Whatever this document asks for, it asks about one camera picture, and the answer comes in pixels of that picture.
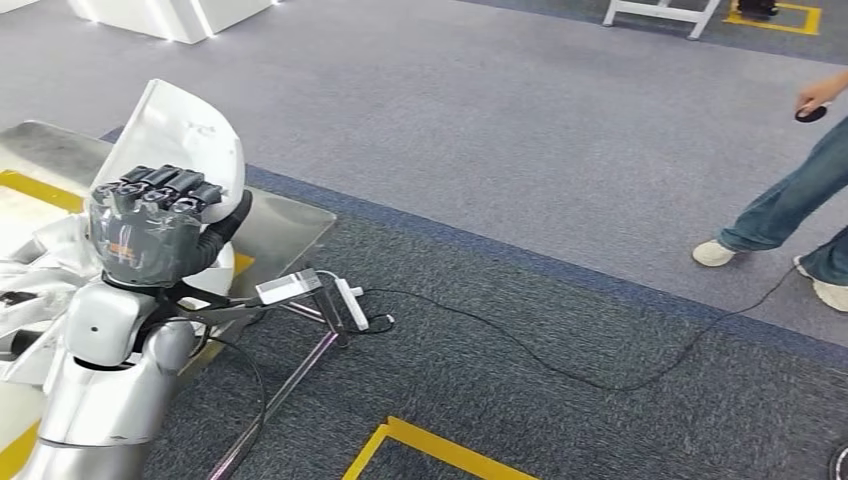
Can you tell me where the white lit display plinth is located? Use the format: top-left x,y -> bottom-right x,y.
66,0 -> 276,46

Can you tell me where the person's hand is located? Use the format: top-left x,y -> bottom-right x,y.
794,84 -> 837,115

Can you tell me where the black camera bracket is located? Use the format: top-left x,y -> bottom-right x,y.
142,284 -> 266,333

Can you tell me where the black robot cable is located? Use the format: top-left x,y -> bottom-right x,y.
195,334 -> 268,465

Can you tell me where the white power strip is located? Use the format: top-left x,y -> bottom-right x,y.
333,276 -> 371,333

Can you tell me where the steel workbench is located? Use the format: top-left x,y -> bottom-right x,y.
0,121 -> 350,480

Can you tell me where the clear plastic film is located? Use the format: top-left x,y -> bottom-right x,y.
87,192 -> 207,286

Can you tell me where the long black power cable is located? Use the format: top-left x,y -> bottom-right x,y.
360,264 -> 800,393

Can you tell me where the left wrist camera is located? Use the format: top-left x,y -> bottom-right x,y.
254,268 -> 324,307

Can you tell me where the white curved panel part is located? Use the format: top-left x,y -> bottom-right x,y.
89,79 -> 246,227

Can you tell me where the person's white shoe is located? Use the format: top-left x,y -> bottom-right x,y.
692,239 -> 738,268
793,256 -> 848,314

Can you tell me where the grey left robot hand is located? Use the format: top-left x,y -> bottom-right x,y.
87,164 -> 254,288

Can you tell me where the person's leg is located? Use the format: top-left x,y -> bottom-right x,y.
718,115 -> 848,254
798,225 -> 848,287

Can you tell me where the white metal frame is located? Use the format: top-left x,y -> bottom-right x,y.
601,0 -> 722,41

